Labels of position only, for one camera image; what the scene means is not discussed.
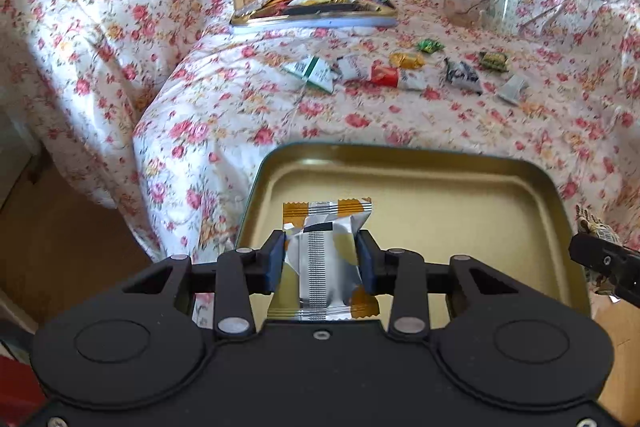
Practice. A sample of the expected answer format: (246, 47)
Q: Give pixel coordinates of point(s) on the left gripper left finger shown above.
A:
(241, 273)

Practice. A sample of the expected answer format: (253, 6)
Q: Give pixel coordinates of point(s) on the white brown text snack packet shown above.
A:
(354, 67)

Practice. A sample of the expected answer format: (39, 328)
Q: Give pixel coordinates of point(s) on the green yellow snack packet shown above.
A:
(495, 61)

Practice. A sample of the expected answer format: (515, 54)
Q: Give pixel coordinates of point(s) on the silver orange snack packet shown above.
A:
(320, 279)

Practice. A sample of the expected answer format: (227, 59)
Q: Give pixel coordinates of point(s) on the gold tin lid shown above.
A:
(504, 212)

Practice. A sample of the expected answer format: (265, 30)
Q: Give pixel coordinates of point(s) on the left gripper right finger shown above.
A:
(402, 275)

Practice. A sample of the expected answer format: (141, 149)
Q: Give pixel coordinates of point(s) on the red white snack packet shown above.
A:
(397, 78)

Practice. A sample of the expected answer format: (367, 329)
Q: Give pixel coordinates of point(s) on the floral sofa cover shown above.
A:
(161, 110)

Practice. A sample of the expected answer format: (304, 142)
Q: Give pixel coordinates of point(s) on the small glass bowl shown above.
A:
(464, 13)

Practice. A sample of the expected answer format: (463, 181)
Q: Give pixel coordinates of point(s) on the brown patterned snack packet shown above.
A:
(592, 225)

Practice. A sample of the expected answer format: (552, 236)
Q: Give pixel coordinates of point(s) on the black white snack packet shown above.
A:
(463, 76)

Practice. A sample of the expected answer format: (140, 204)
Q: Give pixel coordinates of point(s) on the green wrapped candy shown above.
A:
(429, 46)

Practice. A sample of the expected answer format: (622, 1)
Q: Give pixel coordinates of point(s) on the green white snack packet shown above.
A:
(314, 71)

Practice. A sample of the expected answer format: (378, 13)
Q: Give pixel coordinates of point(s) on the gold wrapped candy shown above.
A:
(407, 61)

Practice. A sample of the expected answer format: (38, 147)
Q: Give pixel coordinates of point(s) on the gold tin tray with snacks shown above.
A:
(258, 15)

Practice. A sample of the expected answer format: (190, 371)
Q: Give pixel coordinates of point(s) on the white grey snack packet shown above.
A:
(512, 91)

